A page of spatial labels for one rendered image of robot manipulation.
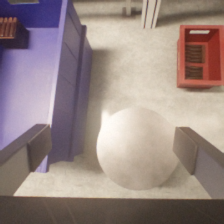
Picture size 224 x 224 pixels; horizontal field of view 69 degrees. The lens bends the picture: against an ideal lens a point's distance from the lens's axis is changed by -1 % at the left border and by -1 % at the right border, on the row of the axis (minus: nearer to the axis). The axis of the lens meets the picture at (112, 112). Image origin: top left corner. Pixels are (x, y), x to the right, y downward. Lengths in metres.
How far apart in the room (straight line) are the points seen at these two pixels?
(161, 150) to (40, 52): 0.66
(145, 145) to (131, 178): 0.13
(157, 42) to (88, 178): 0.83
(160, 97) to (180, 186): 0.46
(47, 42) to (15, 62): 0.17
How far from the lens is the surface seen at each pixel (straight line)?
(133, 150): 0.62
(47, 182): 1.00
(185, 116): 0.92
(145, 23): 1.04
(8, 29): 0.85
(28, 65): 0.85
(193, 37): 1.03
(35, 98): 0.78
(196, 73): 0.99
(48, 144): 0.17
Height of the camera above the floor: 0.87
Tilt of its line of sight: 79 degrees down
